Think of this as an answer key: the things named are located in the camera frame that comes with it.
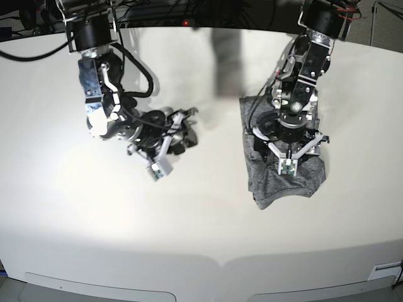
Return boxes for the metal stand frame right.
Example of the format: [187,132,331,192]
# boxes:
[370,1,402,52]

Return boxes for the black cables behind table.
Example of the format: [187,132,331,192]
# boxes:
[103,0,284,29]

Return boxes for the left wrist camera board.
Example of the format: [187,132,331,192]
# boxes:
[278,158,298,176]

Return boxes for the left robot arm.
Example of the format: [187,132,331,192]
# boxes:
[247,1,362,176]

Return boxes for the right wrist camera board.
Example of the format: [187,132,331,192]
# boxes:
[147,158,173,181]

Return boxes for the black power strip red light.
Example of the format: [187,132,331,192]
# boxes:
[117,14,241,28]

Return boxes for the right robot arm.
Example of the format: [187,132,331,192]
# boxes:
[56,1,198,181]

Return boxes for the grey long-sleeve T-shirt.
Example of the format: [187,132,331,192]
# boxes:
[239,96,326,210]

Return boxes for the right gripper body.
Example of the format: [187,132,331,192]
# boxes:
[127,107,198,170]

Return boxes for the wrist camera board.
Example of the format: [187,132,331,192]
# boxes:
[147,158,173,181]
[278,158,298,176]

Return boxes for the white label plate on table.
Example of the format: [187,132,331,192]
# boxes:
[368,262,402,281]

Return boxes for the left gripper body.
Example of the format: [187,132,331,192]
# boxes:
[252,126,329,176]

